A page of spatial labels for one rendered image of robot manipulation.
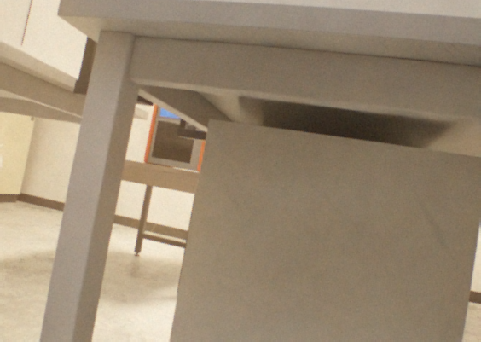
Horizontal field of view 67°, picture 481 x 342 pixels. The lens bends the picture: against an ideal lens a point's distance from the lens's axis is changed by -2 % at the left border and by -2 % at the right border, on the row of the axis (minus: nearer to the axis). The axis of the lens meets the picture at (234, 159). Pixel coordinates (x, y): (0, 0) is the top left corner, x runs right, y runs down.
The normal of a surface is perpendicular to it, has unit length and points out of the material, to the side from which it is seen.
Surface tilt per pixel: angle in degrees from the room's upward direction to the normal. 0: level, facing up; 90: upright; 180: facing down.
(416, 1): 90
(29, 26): 90
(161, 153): 90
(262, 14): 90
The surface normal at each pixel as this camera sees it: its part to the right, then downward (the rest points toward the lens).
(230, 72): -0.23, -0.10
